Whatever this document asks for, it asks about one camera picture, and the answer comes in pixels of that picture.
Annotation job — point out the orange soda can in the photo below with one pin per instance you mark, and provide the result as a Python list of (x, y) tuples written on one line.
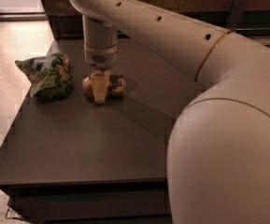
[(116, 87)]

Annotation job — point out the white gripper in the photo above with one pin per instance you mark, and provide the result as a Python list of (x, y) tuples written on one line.
[(100, 59)]

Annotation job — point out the right metal bracket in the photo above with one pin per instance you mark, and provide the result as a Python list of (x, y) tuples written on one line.
[(235, 14)]

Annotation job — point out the green chip bag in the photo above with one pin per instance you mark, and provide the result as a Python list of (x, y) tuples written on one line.
[(49, 76)]

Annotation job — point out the grey drawer front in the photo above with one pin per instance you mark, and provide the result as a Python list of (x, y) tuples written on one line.
[(92, 205)]

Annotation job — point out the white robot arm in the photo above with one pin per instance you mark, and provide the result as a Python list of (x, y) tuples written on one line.
[(218, 158)]

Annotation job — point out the metal rail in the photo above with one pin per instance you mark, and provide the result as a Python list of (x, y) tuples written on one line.
[(254, 29)]

